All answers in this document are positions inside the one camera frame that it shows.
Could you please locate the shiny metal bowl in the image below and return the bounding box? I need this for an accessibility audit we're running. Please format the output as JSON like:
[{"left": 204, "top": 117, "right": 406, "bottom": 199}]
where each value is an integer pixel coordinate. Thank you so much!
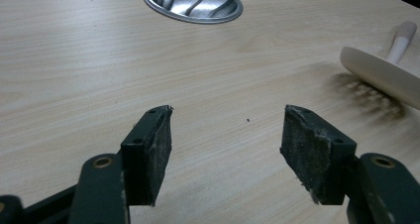
[{"left": 142, "top": 0, "right": 245, "bottom": 25}]

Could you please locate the cream brush with dark bristles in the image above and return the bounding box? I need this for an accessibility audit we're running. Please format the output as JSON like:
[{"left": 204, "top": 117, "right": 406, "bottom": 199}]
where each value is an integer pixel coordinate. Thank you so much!
[{"left": 326, "top": 21, "right": 420, "bottom": 122}]

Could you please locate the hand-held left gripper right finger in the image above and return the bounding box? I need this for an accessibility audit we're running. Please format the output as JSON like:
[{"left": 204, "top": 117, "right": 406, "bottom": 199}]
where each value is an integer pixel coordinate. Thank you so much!
[{"left": 279, "top": 104, "right": 420, "bottom": 224}]

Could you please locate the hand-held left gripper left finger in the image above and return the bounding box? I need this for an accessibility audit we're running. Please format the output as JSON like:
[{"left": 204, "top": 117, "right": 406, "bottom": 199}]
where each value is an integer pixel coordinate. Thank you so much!
[{"left": 67, "top": 104, "right": 174, "bottom": 224}]

